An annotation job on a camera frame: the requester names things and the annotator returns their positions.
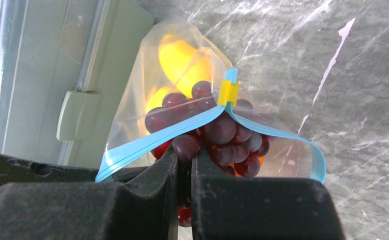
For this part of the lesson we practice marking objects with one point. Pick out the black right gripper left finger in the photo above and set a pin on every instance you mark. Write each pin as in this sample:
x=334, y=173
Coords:
x=47, y=202

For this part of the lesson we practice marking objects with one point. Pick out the yellow mango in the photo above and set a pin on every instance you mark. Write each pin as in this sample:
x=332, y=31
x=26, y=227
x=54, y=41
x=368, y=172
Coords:
x=183, y=64

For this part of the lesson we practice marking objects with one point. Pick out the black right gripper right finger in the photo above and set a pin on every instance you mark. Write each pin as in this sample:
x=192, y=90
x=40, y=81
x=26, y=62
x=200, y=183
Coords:
x=227, y=207

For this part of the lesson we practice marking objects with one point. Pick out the clear plastic storage bin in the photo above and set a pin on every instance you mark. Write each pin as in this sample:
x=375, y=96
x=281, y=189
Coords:
x=64, y=66

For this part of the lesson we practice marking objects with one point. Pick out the clear zip top bag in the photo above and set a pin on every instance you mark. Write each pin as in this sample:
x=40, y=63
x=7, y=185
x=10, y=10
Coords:
x=129, y=142

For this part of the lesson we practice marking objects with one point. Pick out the dark red grape bunch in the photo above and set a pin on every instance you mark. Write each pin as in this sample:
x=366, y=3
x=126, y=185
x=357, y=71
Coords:
x=226, y=141

